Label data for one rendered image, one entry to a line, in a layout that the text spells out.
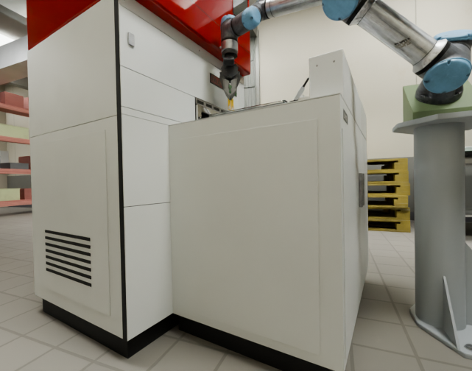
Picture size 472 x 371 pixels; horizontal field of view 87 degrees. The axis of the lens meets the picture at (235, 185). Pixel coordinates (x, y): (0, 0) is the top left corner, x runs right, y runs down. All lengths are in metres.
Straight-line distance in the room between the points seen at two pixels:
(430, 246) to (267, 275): 0.70
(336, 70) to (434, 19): 4.11
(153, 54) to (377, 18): 0.76
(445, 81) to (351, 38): 3.71
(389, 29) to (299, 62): 3.67
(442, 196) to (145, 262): 1.13
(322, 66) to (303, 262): 0.57
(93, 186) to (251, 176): 0.57
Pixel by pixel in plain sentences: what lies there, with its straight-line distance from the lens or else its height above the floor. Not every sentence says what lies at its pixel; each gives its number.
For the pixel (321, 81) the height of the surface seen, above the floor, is 0.88.
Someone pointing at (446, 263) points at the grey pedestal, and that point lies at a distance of 1.27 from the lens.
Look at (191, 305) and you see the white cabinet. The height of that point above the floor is 0.14.
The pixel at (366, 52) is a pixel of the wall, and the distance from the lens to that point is 4.64.
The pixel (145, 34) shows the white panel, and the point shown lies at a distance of 1.08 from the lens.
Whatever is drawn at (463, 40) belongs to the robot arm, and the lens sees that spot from 1.21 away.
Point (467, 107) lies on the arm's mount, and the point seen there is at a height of 0.85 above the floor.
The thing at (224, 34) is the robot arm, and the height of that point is 1.24.
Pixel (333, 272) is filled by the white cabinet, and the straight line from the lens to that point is 0.75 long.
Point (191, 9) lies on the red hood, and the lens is 1.26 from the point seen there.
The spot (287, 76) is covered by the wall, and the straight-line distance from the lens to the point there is 4.63.
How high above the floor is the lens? 0.59
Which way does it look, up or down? 1 degrees down
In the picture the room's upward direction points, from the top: 1 degrees counter-clockwise
